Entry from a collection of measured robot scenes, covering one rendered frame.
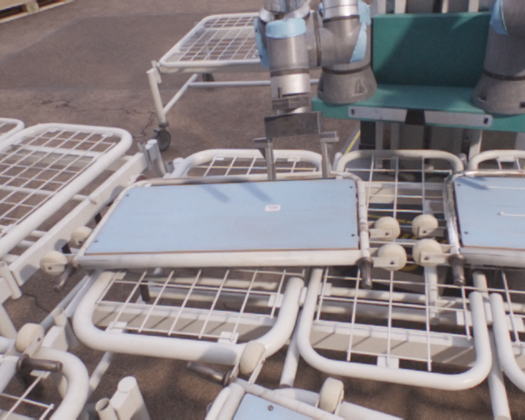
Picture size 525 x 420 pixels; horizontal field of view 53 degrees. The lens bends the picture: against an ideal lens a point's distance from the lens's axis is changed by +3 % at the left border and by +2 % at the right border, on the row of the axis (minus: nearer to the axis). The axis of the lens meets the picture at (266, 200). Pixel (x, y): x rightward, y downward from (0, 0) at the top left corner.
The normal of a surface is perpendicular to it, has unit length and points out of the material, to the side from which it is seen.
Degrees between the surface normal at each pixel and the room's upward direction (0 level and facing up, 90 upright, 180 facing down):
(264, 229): 3
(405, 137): 90
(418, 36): 90
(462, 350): 90
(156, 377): 0
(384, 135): 90
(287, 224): 3
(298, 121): 67
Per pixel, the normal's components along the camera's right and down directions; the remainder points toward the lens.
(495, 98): -0.69, 0.15
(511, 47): -0.65, 0.51
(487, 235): -0.10, -0.87
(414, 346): -0.22, 0.56
